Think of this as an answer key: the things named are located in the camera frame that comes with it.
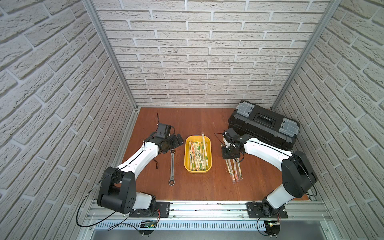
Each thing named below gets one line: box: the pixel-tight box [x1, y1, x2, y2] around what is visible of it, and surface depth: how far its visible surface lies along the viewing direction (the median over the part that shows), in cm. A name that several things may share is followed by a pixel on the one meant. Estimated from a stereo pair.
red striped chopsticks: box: [233, 158, 240, 182], surface depth 87 cm
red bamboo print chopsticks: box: [237, 162, 243, 181], surface depth 89 cm
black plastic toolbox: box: [228, 100, 300, 150], surface depth 91 cm
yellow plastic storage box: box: [184, 135, 213, 174], surface depth 92 cm
